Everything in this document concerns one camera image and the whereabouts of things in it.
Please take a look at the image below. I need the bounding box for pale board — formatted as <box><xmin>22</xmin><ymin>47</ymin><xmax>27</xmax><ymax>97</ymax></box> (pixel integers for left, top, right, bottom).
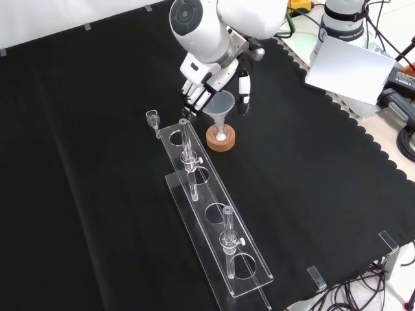
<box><xmin>304</xmin><ymin>34</ymin><xmax>397</xmax><ymax>106</ymax></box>

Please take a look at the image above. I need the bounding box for clear acrylic funnel stand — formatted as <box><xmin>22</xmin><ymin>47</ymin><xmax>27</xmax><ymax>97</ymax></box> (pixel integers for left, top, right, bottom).
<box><xmin>158</xmin><ymin>118</ymin><xmax>274</xmax><ymax>311</ymax></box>

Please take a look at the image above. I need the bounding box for clear plastic funnel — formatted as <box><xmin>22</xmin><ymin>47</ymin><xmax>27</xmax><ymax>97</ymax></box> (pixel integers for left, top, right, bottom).
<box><xmin>202</xmin><ymin>91</ymin><xmax>235</xmax><ymax>135</ymax></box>

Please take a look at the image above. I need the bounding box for black cable coil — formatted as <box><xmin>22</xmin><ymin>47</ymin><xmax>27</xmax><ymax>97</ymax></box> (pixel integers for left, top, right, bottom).
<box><xmin>396</xmin><ymin>124</ymin><xmax>415</xmax><ymax>163</ymax></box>

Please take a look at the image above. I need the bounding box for black bench cloth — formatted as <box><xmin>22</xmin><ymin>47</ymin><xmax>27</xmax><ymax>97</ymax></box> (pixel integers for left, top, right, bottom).
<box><xmin>0</xmin><ymin>0</ymin><xmax>415</xmax><ymax>311</ymax></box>

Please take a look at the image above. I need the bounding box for yellow stop button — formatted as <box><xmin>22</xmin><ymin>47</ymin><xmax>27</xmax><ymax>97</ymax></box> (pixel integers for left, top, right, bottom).
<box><xmin>289</xmin><ymin>0</ymin><xmax>314</xmax><ymax>11</ymax></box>

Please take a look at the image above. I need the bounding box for clear cloth clamp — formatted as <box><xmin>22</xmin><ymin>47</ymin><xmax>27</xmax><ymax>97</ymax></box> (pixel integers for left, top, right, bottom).
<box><xmin>378</xmin><ymin>230</ymin><xmax>400</xmax><ymax>253</ymax></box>
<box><xmin>306</xmin><ymin>266</ymin><xmax>328</xmax><ymax>292</ymax></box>

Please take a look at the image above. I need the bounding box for black floor cable bundle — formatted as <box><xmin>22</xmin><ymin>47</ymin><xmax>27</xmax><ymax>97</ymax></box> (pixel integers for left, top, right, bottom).
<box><xmin>285</xmin><ymin>255</ymin><xmax>415</xmax><ymax>311</ymax></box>

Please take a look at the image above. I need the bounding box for green cable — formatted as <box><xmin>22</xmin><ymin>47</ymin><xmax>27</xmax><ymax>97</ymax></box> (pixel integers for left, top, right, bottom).
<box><xmin>284</xmin><ymin>6</ymin><xmax>298</xmax><ymax>38</ymax></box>

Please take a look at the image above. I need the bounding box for black and orange power adapter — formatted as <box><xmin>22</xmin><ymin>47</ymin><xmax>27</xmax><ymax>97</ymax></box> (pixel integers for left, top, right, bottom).
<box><xmin>386</xmin><ymin>63</ymin><xmax>415</xmax><ymax>95</ymax></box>

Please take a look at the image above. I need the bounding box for small round-bottom glass flask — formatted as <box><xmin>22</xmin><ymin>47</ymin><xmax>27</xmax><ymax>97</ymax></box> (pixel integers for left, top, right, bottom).
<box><xmin>210</xmin><ymin>124</ymin><xmax>232</xmax><ymax>142</ymax></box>

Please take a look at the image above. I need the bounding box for brown cork ring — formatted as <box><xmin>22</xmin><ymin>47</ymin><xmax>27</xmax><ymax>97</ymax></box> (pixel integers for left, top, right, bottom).
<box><xmin>206</xmin><ymin>124</ymin><xmax>237</xmax><ymax>152</ymax></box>

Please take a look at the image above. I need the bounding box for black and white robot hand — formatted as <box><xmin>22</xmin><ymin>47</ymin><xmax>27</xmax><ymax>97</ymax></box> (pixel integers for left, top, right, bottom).
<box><xmin>179</xmin><ymin>52</ymin><xmax>253</xmax><ymax>122</ymax></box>

